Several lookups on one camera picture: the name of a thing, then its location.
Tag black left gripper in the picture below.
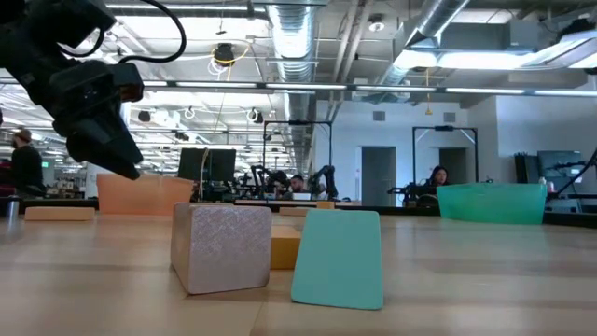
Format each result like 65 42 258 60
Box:
49 63 144 181

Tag pink textured block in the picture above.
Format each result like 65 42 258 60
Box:
170 202 274 296

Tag small yellow-orange block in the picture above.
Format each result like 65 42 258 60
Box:
270 225 303 271

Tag teal slab block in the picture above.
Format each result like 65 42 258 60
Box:
290 208 385 312

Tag white building pillar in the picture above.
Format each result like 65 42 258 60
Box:
85 161 113 200

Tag orange plastic bin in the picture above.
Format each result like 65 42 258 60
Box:
96 174 197 217

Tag person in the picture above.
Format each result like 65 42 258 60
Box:
9 128 47 198
282 175 309 201
424 165 451 188

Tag black computer monitor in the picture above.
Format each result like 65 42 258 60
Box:
177 147 238 183

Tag silver metal cylinder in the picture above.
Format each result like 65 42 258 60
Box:
4 195 21 223

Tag black ceiling device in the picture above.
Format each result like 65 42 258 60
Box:
213 42 237 67

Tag silver ceiling pipe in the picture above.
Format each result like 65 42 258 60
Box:
104 0 270 20

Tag long ceiling light strip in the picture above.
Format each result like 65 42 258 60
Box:
142 80 597 97

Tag grey door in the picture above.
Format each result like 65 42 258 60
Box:
361 146 397 208
437 147 469 187

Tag green plastic bin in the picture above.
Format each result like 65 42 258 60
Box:
437 182 548 226

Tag dark cabinet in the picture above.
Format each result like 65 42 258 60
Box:
514 153 537 184

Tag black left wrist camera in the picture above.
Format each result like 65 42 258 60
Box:
110 62 145 103

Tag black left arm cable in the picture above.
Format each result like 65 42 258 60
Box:
116 0 188 64

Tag black metal frame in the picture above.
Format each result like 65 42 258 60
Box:
262 119 333 181
411 125 479 184

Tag round silver ventilation duct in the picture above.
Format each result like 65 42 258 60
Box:
268 4 323 174

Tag yellow hanging cord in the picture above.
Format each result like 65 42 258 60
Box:
423 68 434 117

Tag slanted silver duct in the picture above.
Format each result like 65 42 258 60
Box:
380 0 472 88

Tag dark wall screen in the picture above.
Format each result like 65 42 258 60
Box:
535 149 584 188

